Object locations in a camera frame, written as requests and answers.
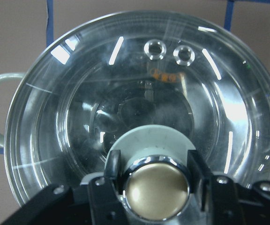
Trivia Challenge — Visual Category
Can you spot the glass pot lid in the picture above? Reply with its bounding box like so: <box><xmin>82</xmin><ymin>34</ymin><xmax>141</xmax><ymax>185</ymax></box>
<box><xmin>4</xmin><ymin>11</ymin><xmax>270</xmax><ymax>225</ymax></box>

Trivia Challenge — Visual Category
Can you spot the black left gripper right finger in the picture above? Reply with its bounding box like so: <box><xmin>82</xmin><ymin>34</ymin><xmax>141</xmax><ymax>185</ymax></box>
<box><xmin>187</xmin><ymin>150</ymin><xmax>245</xmax><ymax>225</ymax></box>

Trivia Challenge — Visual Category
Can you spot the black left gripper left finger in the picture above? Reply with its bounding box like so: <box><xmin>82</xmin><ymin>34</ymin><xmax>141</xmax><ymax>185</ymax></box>
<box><xmin>88</xmin><ymin>150</ymin><xmax>128</xmax><ymax>225</ymax></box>

